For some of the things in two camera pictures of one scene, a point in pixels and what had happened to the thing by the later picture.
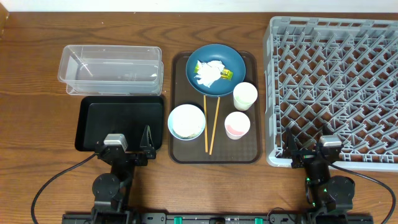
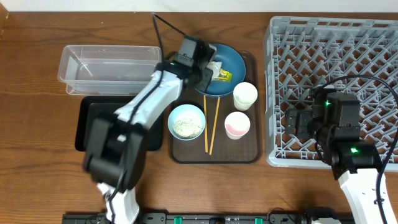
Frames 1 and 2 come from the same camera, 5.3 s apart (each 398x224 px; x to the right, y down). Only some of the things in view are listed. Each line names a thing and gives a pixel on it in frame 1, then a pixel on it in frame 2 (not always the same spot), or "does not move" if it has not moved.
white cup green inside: x=245 y=94 does not move
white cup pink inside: x=237 y=124 does not move
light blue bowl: x=186 y=122 does not move
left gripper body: x=128 y=156 → x=205 y=74
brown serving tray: x=232 y=134 does not move
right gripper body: x=305 y=158 → x=306 y=127
